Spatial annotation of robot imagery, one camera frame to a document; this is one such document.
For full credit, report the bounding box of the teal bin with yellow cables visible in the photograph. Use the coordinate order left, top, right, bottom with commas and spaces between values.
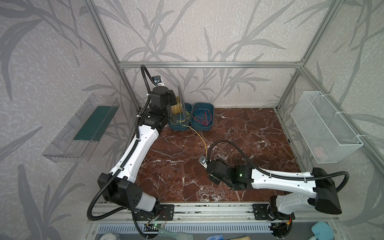
168, 103, 192, 132

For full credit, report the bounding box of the long yellow cable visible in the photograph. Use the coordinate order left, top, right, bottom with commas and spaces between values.
175, 95, 208, 158

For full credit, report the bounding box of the teal bin with red cables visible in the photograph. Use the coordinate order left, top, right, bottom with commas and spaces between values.
191, 102, 215, 132

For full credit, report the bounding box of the dark grey foam spool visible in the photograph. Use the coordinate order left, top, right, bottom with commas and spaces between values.
171, 86, 187, 118

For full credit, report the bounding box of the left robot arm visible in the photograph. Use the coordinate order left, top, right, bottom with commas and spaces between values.
87, 65, 177, 221

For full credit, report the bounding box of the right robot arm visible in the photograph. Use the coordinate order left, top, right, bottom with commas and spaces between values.
199, 141, 350, 220

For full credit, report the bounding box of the light blue plastic object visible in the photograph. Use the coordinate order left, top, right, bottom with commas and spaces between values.
309, 222, 334, 240

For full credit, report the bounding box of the green circuit board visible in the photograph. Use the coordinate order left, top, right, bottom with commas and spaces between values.
144, 223, 166, 232

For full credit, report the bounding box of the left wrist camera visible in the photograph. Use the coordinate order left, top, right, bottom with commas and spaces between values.
151, 76, 164, 87

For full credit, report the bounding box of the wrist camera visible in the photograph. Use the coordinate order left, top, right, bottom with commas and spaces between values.
151, 76, 164, 87
198, 156, 210, 169

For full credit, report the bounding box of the yellow cable bundle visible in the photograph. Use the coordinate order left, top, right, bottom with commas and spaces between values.
170, 110, 191, 125

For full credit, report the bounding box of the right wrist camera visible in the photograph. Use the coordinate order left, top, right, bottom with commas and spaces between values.
198, 156, 210, 169

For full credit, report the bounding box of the red blue cable bundle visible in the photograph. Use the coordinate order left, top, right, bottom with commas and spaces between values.
191, 106, 213, 127

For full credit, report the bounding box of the teal handled tool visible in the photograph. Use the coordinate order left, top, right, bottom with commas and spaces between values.
158, 228, 194, 240

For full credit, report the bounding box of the clear plastic wall shelf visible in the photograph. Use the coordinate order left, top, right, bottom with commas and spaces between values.
43, 94, 120, 163

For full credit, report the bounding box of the white wire mesh basket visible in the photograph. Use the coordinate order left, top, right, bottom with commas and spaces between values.
291, 91, 364, 164

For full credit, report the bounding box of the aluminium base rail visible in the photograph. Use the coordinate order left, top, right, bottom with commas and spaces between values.
92, 202, 340, 224

